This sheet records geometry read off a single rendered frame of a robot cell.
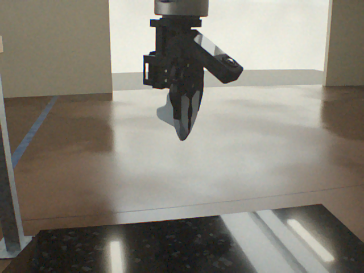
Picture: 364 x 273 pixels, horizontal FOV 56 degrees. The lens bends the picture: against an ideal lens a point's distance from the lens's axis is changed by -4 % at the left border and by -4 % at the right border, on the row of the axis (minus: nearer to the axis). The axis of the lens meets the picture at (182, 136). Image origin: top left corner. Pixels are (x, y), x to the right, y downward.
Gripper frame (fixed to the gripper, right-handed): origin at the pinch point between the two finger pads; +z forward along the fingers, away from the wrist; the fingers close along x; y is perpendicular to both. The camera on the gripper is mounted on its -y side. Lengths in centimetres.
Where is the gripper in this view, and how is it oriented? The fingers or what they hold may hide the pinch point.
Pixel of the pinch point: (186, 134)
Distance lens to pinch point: 64.3
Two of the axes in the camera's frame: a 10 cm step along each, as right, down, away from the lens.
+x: -5.3, 2.8, -8.0
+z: -0.4, 9.4, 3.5
